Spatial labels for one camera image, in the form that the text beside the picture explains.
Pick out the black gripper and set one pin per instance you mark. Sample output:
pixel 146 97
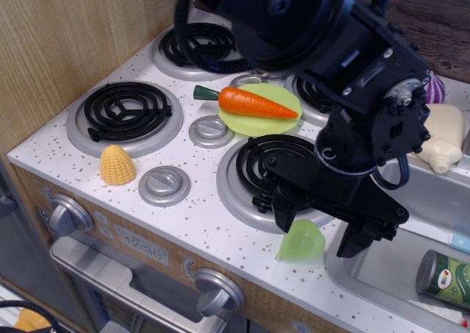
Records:
pixel 356 157

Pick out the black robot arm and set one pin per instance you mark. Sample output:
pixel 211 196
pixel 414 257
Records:
pixel 375 80

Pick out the light green plate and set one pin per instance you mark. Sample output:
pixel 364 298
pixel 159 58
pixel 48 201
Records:
pixel 262 120

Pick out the orange toy carrot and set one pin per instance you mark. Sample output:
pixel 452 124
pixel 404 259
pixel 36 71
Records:
pixel 242 102

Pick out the green toy pear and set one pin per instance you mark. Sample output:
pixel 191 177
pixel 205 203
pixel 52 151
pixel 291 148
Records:
pixel 304 241

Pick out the front right black burner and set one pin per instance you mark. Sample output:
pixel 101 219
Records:
pixel 242 185

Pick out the black burner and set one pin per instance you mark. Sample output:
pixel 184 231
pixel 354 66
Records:
pixel 242 185
pixel 213 41
pixel 316 107
pixel 140 117

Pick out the silver sink basin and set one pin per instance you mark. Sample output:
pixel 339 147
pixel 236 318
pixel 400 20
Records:
pixel 385 274

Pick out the back right black burner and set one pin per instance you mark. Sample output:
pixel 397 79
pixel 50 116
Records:
pixel 316 107

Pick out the green toy can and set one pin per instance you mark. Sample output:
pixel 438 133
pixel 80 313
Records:
pixel 444 278

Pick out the right silver oven dial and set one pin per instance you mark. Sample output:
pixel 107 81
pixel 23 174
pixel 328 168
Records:
pixel 216 292

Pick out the silver oven dial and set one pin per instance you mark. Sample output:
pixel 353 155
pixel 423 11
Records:
pixel 216 292
pixel 68 216

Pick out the silver stovetop knob middle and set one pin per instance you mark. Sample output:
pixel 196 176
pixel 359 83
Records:
pixel 210 132

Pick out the silver stovetop knob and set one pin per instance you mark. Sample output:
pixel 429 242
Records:
pixel 247 79
pixel 210 132
pixel 164 186

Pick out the cream toy bottle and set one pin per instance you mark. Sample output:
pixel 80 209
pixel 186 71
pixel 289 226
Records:
pixel 445 125

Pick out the silver stovetop knob back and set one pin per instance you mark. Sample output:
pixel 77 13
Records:
pixel 247 79

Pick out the silver stovetop knob front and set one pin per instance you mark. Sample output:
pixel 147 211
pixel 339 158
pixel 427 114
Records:
pixel 164 186

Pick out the purple toy onion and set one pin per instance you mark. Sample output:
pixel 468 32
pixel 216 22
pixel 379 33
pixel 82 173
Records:
pixel 435 89

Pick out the white toy kitchen stove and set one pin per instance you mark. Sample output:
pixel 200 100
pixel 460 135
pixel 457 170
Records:
pixel 187 242

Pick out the oven clock display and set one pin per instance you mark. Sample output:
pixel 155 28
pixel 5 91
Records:
pixel 141 244

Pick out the back left black burner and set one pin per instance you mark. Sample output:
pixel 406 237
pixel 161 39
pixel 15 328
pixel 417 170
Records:
pixel 213 41

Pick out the yellow toy corn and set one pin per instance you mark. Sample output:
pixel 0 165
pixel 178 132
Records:
pixel 116 167

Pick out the front left black burner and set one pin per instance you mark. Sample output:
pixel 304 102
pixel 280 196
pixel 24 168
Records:
pixel 140 117

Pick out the left silver oven dial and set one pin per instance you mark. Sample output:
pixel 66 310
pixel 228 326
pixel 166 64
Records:
pixel 68 216

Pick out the toy knife blue handle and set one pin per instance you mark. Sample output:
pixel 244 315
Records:
pixel 452 240

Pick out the silver oven door handle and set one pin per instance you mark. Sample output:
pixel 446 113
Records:
pixel 113 279

